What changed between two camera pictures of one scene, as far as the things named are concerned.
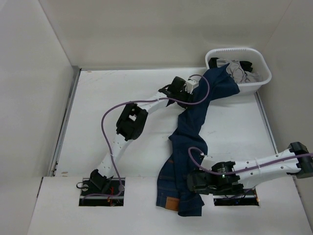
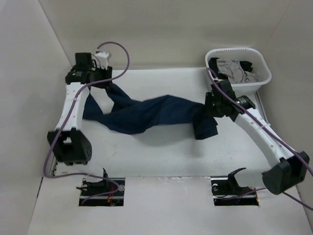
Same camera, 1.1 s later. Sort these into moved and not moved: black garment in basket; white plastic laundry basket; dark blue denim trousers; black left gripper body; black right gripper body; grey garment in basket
Moved: black right gripper body; dark blue denim trousers; black left gripper body
Not moved: grey garment in basket; black garment in basket; white plastic laundry basket
